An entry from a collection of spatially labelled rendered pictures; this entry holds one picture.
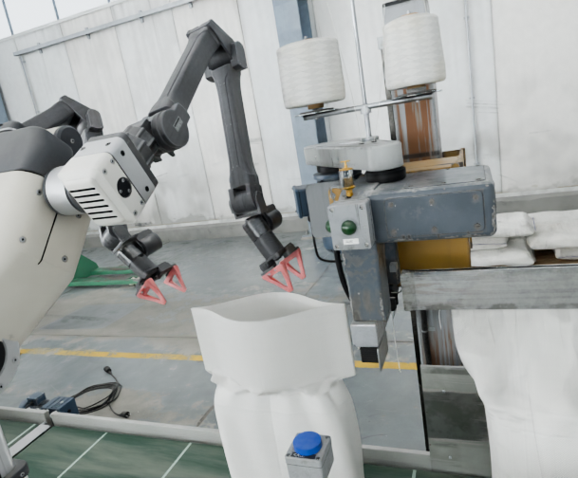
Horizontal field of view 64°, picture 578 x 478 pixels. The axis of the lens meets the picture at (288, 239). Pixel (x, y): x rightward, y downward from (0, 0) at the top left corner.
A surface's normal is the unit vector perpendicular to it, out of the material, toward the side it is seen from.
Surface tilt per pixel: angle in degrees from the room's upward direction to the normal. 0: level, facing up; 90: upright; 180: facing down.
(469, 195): 90
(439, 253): 90
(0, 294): 115
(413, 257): 90
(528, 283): 90
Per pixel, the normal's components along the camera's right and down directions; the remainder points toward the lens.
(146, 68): -0.35, 0.28
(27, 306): 0.71, 0.45
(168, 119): 0.86, -0.18
